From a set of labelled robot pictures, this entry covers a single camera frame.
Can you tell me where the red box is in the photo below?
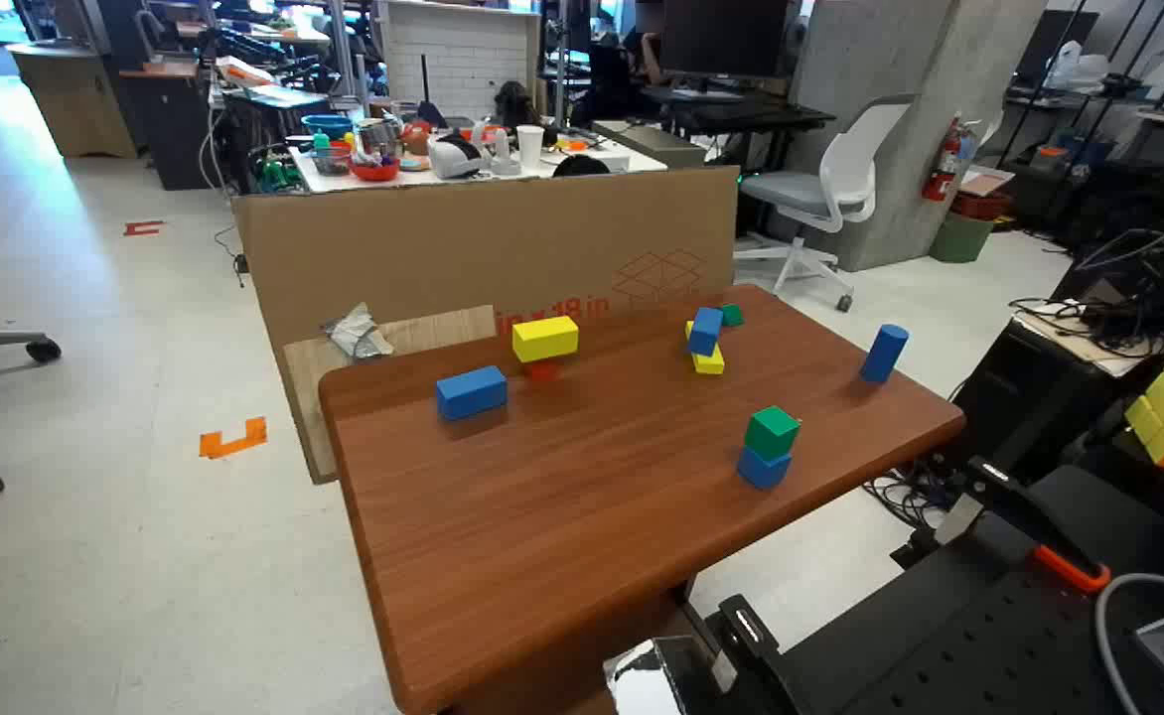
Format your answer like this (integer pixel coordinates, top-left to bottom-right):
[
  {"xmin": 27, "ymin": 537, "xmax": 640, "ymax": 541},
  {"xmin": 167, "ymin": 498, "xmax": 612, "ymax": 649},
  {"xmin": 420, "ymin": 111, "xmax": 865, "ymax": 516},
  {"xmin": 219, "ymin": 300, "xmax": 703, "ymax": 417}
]
[{"xmin": 951, "ymin": 164, "xmax": 1020, "ymax": 228}]

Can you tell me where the black bar with orange grip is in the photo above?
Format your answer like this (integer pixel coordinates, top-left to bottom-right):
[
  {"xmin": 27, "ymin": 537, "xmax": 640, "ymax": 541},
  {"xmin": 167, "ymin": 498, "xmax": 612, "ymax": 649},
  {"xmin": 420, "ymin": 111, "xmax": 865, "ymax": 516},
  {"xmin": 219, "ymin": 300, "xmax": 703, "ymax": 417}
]
[{"xmin": 966, "ymin": 455, "xmax": 1117, "ymax": 600}]

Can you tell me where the white paper cup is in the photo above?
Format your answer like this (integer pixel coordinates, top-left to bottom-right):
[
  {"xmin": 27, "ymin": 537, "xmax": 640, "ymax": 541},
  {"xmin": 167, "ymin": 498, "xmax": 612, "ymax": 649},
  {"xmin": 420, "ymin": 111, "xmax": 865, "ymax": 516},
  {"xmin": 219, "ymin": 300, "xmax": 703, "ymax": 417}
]
[{"xmin": 511, "ymin": 122, "xmax": 549, "ymax": 171}]

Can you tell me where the white office chair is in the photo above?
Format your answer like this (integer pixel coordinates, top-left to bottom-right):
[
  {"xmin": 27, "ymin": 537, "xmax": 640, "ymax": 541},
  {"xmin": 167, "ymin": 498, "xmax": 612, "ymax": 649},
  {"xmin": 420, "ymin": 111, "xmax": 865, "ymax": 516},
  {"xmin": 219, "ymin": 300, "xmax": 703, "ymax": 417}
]
[{"xmin": 737, "ymin": 101, "xmax": 914, "ymax": 318}]

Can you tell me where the blue rectangular block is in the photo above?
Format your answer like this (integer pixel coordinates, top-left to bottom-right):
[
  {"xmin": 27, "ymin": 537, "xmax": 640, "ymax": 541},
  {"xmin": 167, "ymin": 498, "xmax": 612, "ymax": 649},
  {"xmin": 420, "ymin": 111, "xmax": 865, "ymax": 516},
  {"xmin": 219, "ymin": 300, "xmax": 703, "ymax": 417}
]
[{"xmin": 435, "ymin": 363, "xmax": 511, "ymax": 429}]

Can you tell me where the white cable loop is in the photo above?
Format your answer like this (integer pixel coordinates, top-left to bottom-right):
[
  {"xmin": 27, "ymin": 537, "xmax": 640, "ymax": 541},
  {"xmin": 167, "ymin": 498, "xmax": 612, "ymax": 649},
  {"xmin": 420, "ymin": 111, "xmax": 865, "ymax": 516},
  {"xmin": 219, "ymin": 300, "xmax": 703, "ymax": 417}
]
[{"xmin": 1091, "ymin": 567, "xmax": 1164, "ymax": 715}]

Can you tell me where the green bin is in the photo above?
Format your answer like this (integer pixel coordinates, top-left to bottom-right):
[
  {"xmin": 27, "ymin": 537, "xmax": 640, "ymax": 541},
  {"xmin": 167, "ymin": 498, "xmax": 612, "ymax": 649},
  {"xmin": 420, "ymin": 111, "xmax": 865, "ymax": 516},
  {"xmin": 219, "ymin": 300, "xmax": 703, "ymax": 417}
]
[{"xmin": 925, "ymin": 205, "xmax": 995, "ymax": 265}]

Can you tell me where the black monitor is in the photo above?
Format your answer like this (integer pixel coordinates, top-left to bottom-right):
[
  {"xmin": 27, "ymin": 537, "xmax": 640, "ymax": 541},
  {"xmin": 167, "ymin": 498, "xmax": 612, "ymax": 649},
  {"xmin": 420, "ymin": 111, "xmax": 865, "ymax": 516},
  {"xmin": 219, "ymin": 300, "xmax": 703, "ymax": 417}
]
[{"xmin": 656, "ymin": 0, "xmax": 795, "ymax": 81}]

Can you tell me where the green cube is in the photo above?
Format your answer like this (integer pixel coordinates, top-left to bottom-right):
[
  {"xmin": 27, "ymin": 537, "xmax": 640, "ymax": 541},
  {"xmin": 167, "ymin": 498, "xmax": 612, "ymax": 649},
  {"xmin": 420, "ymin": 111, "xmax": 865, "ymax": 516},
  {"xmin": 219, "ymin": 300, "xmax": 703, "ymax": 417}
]
[{"xmin": 743, "ymin": 402, "xmax": 808, "ymax": 466}]

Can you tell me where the large yellow block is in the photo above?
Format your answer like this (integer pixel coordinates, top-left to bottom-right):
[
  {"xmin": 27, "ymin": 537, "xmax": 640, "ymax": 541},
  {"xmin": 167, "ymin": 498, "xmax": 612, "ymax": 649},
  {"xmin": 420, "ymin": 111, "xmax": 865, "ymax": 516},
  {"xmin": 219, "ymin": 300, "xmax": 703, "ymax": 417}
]
[{"xmin": 510, "ymin": 314, "xmax": 586, "ymax": 369}]

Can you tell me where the red fire extinguisher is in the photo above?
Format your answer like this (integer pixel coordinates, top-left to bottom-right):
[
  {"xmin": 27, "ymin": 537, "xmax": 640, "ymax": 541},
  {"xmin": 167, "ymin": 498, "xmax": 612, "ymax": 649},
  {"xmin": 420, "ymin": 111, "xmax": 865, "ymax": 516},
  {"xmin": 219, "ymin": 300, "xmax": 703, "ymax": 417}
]
[{"xmin": 922, "ymin": 114, "xmax": 978, "ymax": 205}]

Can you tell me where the large cardboard panel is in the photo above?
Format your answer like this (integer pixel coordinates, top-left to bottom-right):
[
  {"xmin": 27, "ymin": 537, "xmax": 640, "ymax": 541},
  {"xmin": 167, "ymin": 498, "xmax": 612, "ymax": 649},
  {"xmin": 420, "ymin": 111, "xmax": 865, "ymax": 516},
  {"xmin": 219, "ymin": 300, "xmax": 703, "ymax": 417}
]
[{"xmin": 231, "ymin": 164, "xmax": 743, "ymax": 352}]

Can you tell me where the white side table with papers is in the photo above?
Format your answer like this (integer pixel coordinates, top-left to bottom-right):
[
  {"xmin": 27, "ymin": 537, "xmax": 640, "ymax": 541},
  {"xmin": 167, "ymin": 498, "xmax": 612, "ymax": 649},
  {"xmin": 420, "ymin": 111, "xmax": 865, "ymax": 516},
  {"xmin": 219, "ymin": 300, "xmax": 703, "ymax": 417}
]
[{"xmin": 1007, "ymin": 294, "xmax": 1164, "ymax": 387}]

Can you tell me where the small blue block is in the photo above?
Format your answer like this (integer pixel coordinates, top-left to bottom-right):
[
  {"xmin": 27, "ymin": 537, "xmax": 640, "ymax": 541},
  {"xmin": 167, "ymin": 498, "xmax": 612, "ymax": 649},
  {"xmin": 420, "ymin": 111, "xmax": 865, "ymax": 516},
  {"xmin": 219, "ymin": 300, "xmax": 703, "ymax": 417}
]
[{"xmin": 688, "ymin": 300, "xmax": 727, "ymax": 356}]

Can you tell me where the seated person in dark clothes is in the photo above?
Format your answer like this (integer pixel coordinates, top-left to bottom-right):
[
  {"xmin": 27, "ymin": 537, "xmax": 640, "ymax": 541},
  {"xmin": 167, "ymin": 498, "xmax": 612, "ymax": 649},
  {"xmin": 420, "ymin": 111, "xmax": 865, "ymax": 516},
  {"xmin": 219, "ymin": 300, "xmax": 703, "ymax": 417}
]
[{"xmin": 568, "ymin": 0, "xmax": 670, "ymax": 132}]

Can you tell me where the flat yellow block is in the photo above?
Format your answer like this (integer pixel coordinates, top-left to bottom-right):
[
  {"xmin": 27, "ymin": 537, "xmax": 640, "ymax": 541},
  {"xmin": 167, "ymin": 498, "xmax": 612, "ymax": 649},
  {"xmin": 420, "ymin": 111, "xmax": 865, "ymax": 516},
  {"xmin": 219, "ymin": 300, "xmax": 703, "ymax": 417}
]
[{"xmin": 678, "ymin": 314, "xmax": 731, "ymax": 381}]

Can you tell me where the white cluttered table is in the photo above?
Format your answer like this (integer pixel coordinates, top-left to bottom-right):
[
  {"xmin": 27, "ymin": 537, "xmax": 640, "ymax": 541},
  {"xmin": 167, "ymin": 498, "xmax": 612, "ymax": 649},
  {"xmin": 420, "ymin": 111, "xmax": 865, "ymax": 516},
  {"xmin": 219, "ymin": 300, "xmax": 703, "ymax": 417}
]
[{"xmin": 286, "ymin": 122, "xmax": 670, "ymax": 199}]

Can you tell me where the crumpled gray cloth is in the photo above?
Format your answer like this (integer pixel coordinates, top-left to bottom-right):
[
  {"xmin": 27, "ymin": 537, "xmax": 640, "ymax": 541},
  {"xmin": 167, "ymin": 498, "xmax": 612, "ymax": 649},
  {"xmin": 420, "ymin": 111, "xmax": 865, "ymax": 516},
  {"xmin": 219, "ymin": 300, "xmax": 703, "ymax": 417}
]
[{"xmin": 322, "ymin": 300, "xmax": 396, "ymax": 364}]

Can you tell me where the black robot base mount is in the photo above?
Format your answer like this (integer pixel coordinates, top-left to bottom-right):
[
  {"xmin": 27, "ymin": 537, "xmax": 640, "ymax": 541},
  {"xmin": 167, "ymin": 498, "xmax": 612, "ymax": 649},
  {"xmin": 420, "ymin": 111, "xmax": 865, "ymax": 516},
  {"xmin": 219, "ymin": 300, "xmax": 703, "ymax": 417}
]
[{"xmin": 599, "ymin": 592, "xmax": 786, "ymax": 715}]

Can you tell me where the blue cylinder block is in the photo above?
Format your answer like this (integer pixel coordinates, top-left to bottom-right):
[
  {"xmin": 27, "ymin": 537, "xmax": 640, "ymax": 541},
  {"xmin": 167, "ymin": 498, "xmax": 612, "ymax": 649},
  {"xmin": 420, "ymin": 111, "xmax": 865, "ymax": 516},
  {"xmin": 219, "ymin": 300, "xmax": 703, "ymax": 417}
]
[{"xmin": 860, "ymin": 323, "xmax": 914, "ymax": 391}]

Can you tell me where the wooden cabinet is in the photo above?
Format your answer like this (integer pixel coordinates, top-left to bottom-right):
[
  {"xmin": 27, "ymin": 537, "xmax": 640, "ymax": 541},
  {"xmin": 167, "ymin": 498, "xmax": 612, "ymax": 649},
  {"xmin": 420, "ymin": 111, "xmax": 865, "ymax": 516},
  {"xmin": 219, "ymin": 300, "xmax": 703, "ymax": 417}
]
[{"xmin": 4, "ymin": 38, "xmax": 145, "ymax": 164}]

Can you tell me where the blue cube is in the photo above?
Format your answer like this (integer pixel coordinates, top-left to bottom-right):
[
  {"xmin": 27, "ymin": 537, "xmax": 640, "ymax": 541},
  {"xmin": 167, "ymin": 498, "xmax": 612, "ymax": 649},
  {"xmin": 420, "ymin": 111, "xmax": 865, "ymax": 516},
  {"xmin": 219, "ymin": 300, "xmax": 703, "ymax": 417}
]
[{"xmin": 737, "ymin": 446, "xmax": 795, "ymax": 491}]

